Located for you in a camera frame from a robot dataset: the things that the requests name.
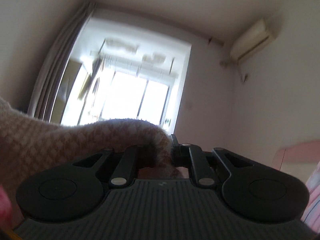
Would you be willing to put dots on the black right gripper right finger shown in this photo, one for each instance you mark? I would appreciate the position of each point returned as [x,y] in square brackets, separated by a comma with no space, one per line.
[248,189]

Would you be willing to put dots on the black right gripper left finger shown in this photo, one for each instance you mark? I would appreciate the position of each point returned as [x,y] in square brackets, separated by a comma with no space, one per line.
[74,190]

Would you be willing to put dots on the beige checkered knit sweater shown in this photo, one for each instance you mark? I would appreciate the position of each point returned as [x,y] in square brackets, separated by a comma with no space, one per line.
[29,146]

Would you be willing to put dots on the pink headboard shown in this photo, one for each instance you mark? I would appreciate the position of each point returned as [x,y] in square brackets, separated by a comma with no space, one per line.
[304,152]

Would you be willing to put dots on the red floral bed sheet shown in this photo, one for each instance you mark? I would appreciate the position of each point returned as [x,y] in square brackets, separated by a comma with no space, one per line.
[4,204]

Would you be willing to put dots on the grey window curtain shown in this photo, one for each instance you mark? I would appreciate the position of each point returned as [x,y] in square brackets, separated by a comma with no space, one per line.
[53,68]

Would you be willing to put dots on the white wall air conditioner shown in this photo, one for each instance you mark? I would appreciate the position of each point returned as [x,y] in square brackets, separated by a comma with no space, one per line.
[251,41]

